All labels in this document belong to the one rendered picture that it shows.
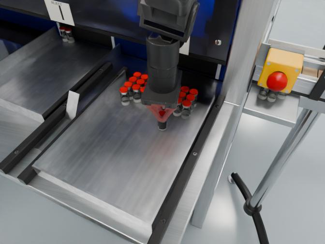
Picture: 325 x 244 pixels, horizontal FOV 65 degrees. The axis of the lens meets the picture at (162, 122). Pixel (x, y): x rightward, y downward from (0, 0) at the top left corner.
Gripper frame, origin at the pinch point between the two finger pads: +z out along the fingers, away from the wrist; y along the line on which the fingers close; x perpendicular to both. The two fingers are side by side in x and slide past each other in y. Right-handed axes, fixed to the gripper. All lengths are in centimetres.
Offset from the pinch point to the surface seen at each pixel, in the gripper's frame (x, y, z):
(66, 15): 31.1, 23.6, -8.8
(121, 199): 4.2, -19.2, 3.8
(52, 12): 35.9, 24.8, -8.6
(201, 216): -17, 10, 77
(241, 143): -40, 70, 93
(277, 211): -59, 27, 92
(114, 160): 8.2, -10.9, 3.9
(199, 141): -8.9, -4.0, 2.1
